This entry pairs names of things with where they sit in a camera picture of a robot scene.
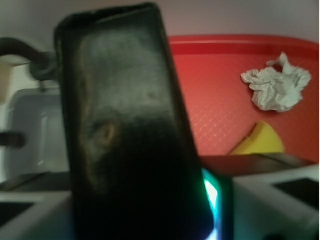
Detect yellow sponge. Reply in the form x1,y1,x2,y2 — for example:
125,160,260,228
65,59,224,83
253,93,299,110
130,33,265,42
229,121,285,156

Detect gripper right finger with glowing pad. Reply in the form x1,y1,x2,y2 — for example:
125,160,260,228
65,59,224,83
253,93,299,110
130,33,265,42
200,153,320,240

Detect black box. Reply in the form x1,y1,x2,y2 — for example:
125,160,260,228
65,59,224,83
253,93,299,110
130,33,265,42
54,3,214,240

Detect red plastic tray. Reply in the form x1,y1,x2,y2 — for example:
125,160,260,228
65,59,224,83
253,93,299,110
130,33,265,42
169,35,320,162

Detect grey plastic bin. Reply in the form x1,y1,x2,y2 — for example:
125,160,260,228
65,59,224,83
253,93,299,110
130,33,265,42
3,88,69,179

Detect crumpled white paper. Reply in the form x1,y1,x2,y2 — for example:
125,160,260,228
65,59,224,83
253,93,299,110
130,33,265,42
240,52,312,113

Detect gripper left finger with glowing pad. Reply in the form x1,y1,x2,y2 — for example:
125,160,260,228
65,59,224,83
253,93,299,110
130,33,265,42
0,172,76,240

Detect black knob clamp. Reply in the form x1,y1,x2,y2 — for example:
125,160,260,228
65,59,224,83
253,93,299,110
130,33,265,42
0,37,58,82

